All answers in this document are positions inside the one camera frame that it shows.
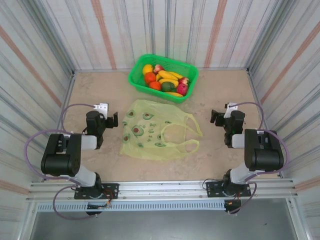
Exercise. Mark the small controller circuit board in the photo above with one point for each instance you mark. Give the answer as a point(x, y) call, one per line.
point(100, 206)
point(231, 203)

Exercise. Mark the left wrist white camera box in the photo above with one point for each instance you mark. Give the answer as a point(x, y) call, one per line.
point(103, 108)

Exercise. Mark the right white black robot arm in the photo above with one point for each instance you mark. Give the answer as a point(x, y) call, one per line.
point(265, 157)

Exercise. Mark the green plastic mesh basket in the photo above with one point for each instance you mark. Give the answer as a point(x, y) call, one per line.
point(172, 63)

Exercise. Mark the orange fake fruit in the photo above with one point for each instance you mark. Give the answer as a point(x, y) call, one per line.
point(150, 78)
point(155, 85)

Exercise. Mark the aluminium frame rail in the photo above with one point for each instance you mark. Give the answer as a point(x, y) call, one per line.
point(162, 190)

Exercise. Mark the slim yellow fake banana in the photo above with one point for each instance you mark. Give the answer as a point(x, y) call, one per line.
point(173, 94)

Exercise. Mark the yellow fake lemon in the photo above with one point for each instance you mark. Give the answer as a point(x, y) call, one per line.
point(147, 69)

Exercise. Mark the red strawberry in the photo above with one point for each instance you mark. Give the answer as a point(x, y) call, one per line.
point(183, 80)
point(159, 68)

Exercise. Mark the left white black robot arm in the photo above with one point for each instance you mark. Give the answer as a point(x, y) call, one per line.
point(60, 162)

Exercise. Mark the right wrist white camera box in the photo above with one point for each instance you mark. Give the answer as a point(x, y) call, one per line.
point(229, 110)

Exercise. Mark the green fake avocado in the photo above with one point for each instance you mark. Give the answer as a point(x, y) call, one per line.
point(167, 87)

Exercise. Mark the magenta fake fruit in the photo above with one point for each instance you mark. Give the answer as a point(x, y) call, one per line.
point(182, 89)

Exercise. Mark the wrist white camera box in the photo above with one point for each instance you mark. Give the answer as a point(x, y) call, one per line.
point(229, 110)
point(103, 108)

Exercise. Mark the yellow avocado print plastic bag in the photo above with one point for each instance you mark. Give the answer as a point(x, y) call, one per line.
point(145, 140)

